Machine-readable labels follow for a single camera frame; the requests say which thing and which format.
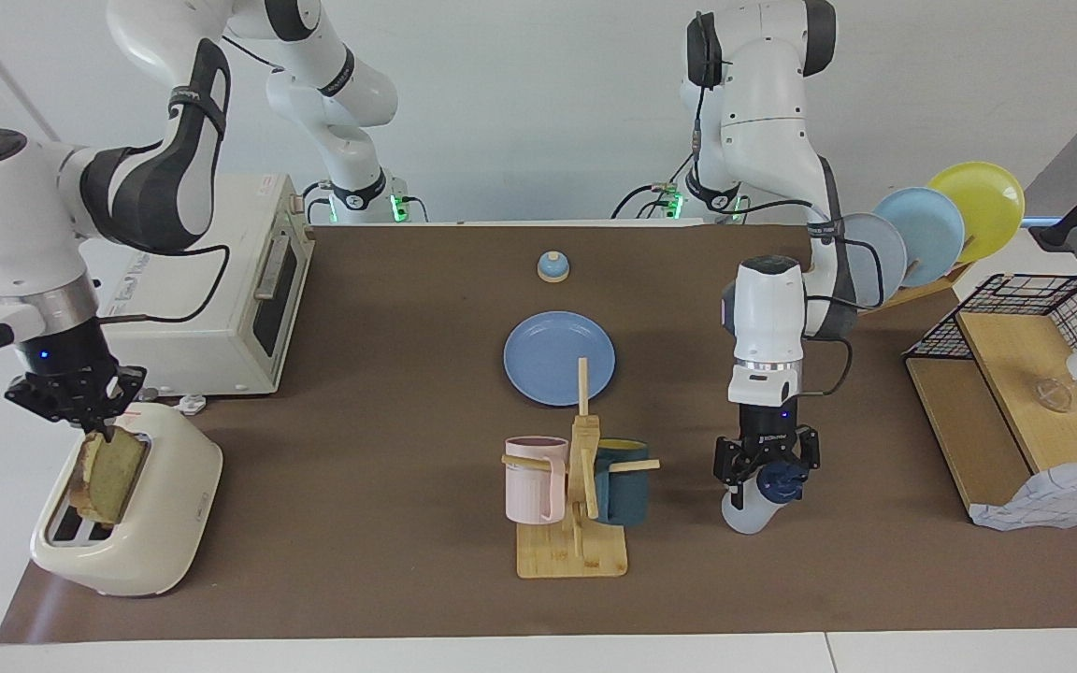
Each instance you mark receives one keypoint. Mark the white toaster oven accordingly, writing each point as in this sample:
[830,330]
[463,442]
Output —
[193,318]

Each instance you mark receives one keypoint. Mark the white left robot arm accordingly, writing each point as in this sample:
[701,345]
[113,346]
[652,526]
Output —
[768,318]

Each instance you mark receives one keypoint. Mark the wooden mug tree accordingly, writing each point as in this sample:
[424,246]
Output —
[571,556]

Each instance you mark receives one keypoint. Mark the small blue round lid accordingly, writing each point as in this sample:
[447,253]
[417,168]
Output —
[552,269]

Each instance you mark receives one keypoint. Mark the cream two-slot toaster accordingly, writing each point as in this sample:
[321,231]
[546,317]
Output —
[155,523]

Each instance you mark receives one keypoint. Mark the pink mug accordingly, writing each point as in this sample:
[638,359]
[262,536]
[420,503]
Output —
[529,486]

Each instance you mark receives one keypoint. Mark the yellow plate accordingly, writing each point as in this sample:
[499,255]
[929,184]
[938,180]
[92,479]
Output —
[983,201]

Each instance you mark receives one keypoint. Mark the toasted bread slice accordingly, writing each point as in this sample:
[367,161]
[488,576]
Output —
[113,477]

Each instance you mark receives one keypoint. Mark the small clear glass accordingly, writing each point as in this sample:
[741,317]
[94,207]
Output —
[1053,394]

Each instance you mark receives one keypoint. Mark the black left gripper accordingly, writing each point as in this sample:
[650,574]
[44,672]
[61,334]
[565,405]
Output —
[763,430]

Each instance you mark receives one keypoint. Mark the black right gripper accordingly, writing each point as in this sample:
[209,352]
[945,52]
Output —
[66,360]

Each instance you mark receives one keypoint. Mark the wooden plate rack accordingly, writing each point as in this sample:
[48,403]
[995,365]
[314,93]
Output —
[922,285]

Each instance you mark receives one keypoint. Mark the pale grey plate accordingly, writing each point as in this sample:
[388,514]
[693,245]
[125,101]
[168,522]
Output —
[884,262]

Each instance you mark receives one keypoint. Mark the light blue plate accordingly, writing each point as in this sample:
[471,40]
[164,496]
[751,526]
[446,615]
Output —
[926,229]

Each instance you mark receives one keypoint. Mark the blue round plate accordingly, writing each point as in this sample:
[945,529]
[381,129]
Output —
[548,360]

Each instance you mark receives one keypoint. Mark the brown table mat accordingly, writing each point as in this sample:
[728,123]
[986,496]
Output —
[361,486]

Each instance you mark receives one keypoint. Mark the teal mug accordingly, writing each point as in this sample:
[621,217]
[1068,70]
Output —
[623,491]

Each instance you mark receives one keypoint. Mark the clear squeeze bottle blue cap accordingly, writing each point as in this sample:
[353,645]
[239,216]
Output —
[749,514]

